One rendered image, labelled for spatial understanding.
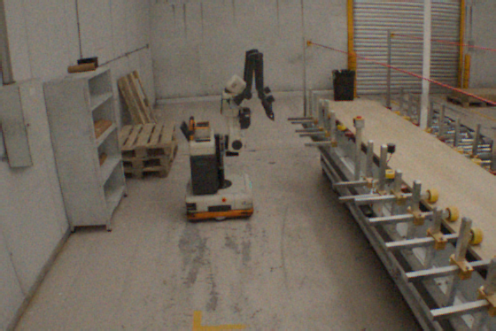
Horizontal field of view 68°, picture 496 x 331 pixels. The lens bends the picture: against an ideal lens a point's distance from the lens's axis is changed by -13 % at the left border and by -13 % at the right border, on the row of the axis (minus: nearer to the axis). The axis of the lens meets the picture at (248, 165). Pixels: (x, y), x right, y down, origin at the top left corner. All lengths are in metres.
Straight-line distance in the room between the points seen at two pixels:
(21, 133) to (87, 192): 1.25
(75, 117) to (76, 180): 0.63
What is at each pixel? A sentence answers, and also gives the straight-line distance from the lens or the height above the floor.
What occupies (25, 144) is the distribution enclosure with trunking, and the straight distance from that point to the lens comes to 3.19.
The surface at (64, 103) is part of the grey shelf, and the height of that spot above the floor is 1.34.
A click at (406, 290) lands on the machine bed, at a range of 3.01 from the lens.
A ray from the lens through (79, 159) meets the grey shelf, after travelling 4.07.
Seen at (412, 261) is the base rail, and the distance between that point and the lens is 2.33.
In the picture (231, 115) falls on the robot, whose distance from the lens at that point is 4.06.
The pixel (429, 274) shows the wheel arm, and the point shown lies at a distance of 1.78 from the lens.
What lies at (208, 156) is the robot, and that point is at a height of 0.68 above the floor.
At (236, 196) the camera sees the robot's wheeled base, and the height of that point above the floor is 0.26.
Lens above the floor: 1.94
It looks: 20 degrees down
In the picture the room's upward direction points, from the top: 3 degrees counter-clockwise
